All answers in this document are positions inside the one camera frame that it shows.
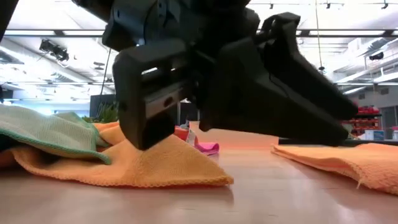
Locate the pink microfiber towel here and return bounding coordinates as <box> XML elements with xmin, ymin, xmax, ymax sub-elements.
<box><xmin>174</xmin><ymin>126</ymin><xmax>220</xmax><ymax>156</ymax></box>

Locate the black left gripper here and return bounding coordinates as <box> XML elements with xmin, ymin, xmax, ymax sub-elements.
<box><xmin>72</xmin><ymin>0</ymin><xmax>261</xmax><ymax>151</ymax></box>

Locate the black ceiling-mounted device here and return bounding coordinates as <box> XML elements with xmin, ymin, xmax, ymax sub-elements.
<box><xmin>39</xmin><ymin>39</ymin><xmax>70</xmax><ymax>62</ymax></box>

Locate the orange microfiber towel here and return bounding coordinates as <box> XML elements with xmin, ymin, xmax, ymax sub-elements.
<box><xmin>271</xmin><ymin>142</ymin><xmax>398</xmax><ymax>196</ymax></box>
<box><xmin>0</xmin><ymin>121</ymin><xmax>234</xmax><ymax>188</ymax></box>

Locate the overhead light bar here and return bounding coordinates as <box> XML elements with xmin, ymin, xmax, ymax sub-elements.
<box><xmin>4</xmin><ymin>29</ymin><xmax>398</xmax><ymax>39</ymax></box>

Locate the black monitor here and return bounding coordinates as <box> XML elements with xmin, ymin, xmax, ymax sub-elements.
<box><xmin>89</xmin><ymin>94</ymin><xmax>118</xmax><ymax>118</ymax></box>

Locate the small potted succulent plant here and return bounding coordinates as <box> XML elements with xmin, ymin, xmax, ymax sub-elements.
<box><xmin>82</xmin><ymin>102</ymin><xmax>119</xmax><ymax>124</ymax></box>

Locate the yellow hanging cord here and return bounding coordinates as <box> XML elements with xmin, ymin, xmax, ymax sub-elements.
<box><xmin>314</xmin><ymin>0</ymin><xmax>326</xmax><ymax>74</ymax></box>

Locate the light green microfiber towel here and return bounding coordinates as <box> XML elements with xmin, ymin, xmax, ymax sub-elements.
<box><xmin>0</xmin><ymin>104</ymin><xmax>112</xmax><ymax>165</ymax></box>

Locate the shelf with red bins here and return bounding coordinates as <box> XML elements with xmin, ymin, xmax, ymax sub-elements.
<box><xmin>341</xmin><ymin>105</ymin><xmax>383</xmax><ymax>139</ymax></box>

